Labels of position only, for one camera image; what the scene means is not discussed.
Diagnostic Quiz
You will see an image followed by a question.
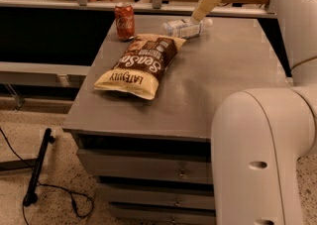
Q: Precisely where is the black stand leg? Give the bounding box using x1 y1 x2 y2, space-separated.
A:
0 128 56 208

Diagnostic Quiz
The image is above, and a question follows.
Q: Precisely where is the red soda can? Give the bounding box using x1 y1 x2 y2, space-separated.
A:
115 2 135 41

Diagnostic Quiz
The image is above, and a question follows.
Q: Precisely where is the brown yellow chips bag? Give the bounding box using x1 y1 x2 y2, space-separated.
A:
94 34 186 100

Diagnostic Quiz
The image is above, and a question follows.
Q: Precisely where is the clear plastic water bottle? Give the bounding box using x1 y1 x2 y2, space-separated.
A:
161 18 213 39

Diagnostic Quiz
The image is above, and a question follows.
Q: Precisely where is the black floor cable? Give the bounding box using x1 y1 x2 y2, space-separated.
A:
0 126 95 225

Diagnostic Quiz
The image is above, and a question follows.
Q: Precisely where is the grey metal railing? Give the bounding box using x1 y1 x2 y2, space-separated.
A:
0 0 291 104

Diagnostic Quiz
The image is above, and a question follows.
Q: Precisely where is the grey drawer cabinet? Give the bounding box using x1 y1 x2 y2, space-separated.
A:
63 18 287 225

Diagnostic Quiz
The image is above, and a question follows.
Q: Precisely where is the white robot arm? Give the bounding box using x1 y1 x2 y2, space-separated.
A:
211 0 317 225

